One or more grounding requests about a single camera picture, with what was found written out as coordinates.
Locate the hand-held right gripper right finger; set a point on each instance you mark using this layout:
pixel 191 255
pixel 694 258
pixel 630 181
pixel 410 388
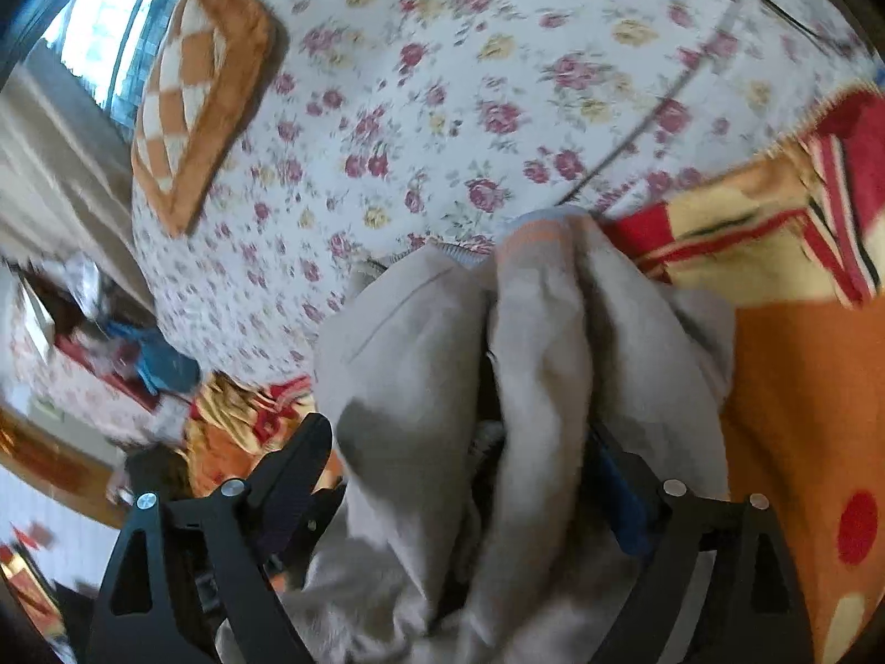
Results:
pixel 626 498

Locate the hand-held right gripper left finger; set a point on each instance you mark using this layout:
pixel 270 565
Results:
pixel 290 498

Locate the grey sweater with orange stripes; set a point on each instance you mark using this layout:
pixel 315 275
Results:
pixel 415 359

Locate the blue cloth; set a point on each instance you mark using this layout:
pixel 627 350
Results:
pixel 166 366

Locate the red yellow printed blanket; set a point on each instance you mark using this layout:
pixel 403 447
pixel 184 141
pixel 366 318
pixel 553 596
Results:
pixel 781 394

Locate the brown wooden furniture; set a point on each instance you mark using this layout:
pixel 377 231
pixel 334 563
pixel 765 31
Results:
pixel 48 463

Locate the beige curtain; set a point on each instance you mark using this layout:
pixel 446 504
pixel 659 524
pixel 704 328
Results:
pixel 55 180

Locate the orange white checkered pillow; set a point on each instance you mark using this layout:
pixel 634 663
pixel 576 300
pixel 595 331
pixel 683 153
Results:
pixel 200 83

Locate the floral bed sheet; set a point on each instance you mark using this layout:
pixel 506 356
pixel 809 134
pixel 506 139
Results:
pixel 449 83

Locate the window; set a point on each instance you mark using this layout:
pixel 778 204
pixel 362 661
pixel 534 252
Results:
pixel 104 14

